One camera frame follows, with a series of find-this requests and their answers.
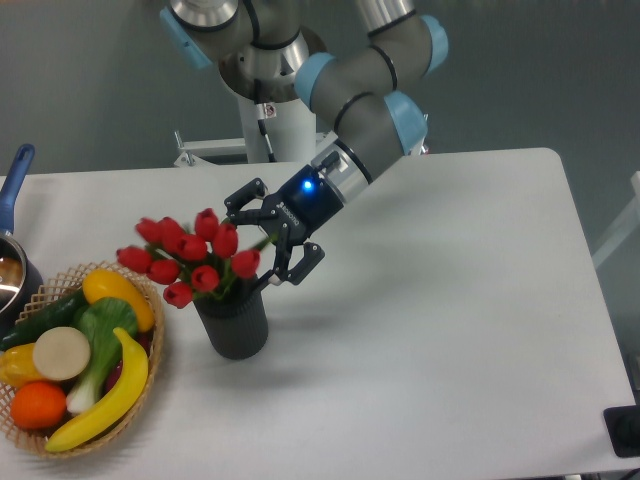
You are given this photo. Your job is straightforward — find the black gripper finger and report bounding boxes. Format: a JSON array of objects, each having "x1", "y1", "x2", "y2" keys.
[
  {"x1": 224, "y1": 177, "x2": 278, "y2": 226},
  {"x1": 249, "y1": 227, "x2": 326, "y2": 291}
]

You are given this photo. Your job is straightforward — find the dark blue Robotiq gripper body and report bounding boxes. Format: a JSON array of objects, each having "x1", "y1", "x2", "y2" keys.
[{"x1": 259, "y1": 168, "x2": 343, "y2": 245}]

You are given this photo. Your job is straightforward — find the red tulip bouquet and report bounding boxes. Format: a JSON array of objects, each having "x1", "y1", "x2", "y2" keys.
[{"x1": 116, "y1": 208, "x2": 272, "y2": 309}]

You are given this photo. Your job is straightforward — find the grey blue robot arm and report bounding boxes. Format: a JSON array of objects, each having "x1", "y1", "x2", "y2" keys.
[{"x1": 160, "y1": 1, "x2": 449, "y2": 287}]

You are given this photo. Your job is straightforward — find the dark grey ribbed vase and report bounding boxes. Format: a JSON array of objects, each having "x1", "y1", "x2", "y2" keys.
[{"x1": 194, "y1": 280, "x2": 269, "y2": 360}]

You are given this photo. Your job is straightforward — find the yellow banana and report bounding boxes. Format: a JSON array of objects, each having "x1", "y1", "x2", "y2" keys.
[{"x1": 45, "y1": 327, "x2": 149, "y2": 453}]

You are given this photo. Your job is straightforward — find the green bok choy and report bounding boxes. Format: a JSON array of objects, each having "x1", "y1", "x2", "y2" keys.
[{"x1": 66, "y1": 297, "x2": 138, "y2": 416}]

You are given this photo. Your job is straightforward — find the green cucumber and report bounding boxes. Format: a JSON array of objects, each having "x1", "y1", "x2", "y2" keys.
[{"x1": 1, "y1": 290, "x2": 88, "y2": 352}]

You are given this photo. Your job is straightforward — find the beige round radish slice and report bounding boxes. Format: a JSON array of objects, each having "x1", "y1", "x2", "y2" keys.
[{"x1": 32, "y1": 327, "x2": 91, "y2": 381}]

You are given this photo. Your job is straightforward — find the orange fruit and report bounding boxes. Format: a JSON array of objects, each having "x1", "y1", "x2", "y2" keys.
[{"x1": 10, "y1": 381, "x2": 67, "y2": 430}]

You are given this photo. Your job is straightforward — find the yellow bell pepper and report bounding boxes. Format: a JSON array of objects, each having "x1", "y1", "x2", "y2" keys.
[{"x1": 1, "y1": 343, "x2": 45, "y2": 388}]

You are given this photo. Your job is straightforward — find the black device at table edge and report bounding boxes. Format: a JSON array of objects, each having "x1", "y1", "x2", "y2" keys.
[{"x1": 603, "y1": 405, "x2": 639, "y2": 458}]

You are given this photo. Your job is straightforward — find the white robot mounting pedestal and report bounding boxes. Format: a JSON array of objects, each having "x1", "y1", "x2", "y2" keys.
[{"x1": 174, "y1": 96, "x2": 336, "y2": 167}]

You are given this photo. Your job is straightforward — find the blue handled steel pot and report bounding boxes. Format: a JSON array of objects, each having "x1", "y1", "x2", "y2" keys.
[{"x1": 1, "y1": 144, "x2": 43, "y2": 337}]

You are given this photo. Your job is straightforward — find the white frame at right edge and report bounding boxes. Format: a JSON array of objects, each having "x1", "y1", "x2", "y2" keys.
[{"x1": 592, "y1": 171, "x2": 639, "y2": 270}]

